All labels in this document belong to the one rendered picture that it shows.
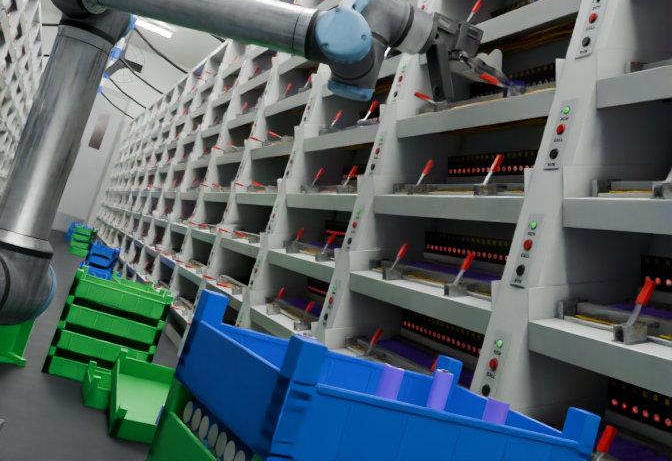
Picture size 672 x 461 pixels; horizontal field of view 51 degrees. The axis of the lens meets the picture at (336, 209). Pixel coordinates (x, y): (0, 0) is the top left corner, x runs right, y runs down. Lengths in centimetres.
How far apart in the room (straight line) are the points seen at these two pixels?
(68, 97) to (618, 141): 103
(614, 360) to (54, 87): 113
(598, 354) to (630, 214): 20
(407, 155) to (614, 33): 72
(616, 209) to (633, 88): 19
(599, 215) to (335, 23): 53
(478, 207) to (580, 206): 28
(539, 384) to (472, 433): 62
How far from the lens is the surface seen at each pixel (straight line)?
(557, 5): 142
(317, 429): 48
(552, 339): 110
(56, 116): 151
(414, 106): 182
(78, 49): 154
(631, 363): 99
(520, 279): 117
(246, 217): 310
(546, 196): 119
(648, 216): 104
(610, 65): 124
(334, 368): 71
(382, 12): 139
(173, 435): 62
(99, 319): 228
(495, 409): 61
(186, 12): 133
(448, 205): 144
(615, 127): 124
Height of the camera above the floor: 52
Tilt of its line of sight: 5 degrees up
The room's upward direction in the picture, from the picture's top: 18 degrees clockwise
